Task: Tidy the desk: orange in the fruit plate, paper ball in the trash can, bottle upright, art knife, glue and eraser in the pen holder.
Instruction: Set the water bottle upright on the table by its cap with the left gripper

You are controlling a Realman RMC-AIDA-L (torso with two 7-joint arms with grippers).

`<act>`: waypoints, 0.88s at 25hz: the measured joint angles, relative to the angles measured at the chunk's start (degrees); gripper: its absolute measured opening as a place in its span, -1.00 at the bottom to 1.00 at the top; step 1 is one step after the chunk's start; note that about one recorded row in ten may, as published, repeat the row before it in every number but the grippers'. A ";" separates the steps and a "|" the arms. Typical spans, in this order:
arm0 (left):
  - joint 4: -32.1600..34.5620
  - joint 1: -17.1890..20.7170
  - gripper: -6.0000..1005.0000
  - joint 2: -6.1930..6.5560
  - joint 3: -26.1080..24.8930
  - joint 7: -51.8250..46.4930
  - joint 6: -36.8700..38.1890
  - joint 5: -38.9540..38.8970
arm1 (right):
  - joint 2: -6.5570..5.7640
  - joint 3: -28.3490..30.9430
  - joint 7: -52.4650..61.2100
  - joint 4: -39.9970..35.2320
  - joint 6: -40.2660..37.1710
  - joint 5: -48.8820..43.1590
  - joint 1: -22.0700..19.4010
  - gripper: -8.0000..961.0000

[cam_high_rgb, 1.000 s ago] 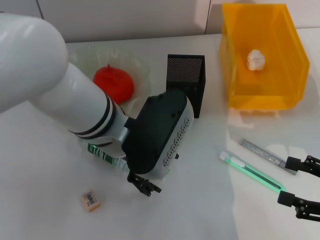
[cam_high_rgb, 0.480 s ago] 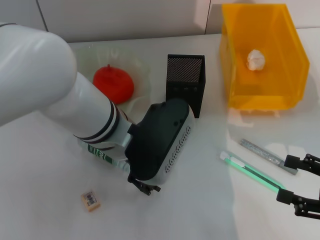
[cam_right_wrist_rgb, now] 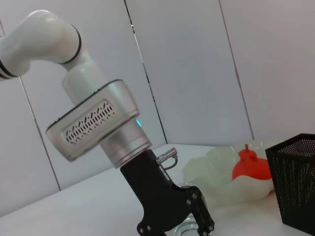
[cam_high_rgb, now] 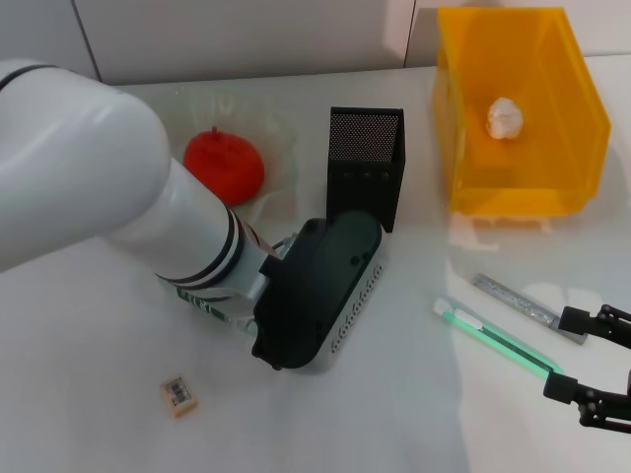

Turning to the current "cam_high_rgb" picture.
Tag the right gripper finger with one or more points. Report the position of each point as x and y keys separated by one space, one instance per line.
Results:
x=572 y=317
x=559 y=385

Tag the silver glitter pen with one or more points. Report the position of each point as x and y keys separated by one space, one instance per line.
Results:
x=517 y=301

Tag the white paper ball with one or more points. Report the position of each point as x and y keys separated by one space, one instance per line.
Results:
x=504 y=118

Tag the clear green-label water bottle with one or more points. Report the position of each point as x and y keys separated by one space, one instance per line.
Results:
x=197 y=301

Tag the red-orange fruit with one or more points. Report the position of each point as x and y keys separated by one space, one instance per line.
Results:
x=227 y=165

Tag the beige barcode eraser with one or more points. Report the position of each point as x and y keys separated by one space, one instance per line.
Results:
x=178 y=396

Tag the black mesh pen holder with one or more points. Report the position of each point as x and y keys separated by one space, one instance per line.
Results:
x=362 y=187

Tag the green glass fruit plate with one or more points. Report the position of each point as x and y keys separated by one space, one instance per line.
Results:
x=281 y=148

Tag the yellow plastic bin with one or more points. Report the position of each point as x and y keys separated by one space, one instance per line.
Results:
x=522 y=162

